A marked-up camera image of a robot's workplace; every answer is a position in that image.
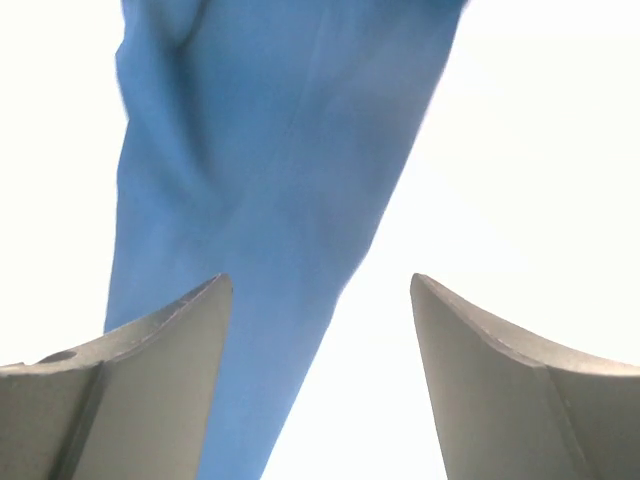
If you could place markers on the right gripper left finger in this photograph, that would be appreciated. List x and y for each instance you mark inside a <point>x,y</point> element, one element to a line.
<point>132,404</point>

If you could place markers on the blue t shirt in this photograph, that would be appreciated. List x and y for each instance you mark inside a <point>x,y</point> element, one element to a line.
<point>264,141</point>

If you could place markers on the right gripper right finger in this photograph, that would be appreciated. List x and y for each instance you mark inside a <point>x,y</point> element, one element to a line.
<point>511,405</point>

